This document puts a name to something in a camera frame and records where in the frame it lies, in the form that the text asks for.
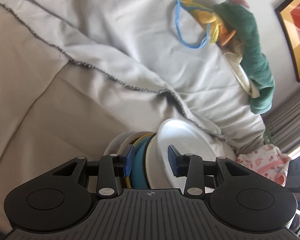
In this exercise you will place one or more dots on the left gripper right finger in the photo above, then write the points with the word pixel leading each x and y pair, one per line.
pixel 191 167

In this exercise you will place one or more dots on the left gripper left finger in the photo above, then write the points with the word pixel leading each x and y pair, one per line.
pixel 110 173

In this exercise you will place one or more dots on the white yellow-rimmed bowl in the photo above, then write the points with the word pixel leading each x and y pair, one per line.
pixel 129 160

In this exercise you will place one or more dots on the white floral plate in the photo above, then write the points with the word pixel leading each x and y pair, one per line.
pixel 115 144

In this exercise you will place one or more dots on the blue enamel bowl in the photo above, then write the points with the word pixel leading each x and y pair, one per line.
pixel 137 175

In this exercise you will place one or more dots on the stainless steel bowl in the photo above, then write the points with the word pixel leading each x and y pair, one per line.
pixel 133 137

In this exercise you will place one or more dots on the pink floral cloth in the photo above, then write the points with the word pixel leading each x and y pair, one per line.
pixel 267 161

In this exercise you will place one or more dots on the green basket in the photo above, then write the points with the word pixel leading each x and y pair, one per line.
pixel 267 138

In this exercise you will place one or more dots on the grey curtain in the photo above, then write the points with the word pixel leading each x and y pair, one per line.
pixel 283 124

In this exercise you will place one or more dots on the beige sofa cover blanket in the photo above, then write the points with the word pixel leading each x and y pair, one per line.
pixel 74 74

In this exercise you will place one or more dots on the yellow orange plush toy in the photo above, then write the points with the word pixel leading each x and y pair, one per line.
pixel 209 21

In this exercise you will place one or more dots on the green plush toy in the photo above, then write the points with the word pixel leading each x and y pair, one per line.
pixel 237 15

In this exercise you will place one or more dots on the framed picture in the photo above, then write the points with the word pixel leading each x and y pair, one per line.
pixel 288 14

